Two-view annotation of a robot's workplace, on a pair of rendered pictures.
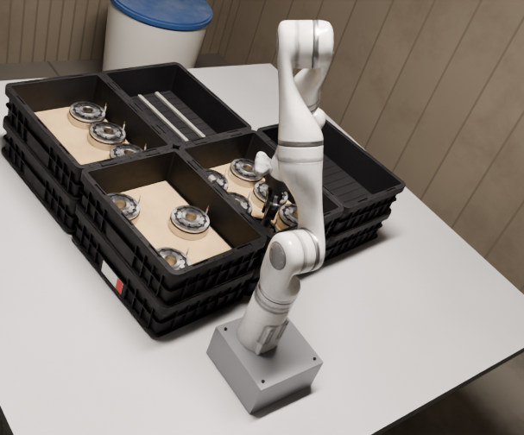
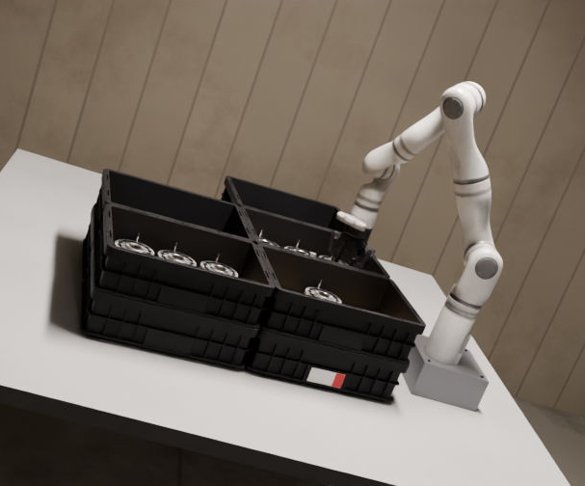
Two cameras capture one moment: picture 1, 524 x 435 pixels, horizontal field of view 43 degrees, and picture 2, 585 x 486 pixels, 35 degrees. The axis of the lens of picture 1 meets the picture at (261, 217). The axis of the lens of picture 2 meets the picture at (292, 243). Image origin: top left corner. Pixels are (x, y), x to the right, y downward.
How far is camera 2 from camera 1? 2.10 m
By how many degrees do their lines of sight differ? 51
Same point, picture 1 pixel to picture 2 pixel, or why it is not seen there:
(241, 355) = (455, 369)
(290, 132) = (480, 170)
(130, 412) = (461, 450)
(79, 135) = not seen: hidden behind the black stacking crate
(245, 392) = (469, 395)
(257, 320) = (464, 333)
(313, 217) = (487, 229)
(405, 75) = (87, 121)
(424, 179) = not seen: hidden behind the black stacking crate
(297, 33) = (473, 94)
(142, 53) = not seen: outside the picture
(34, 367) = (401, 464)
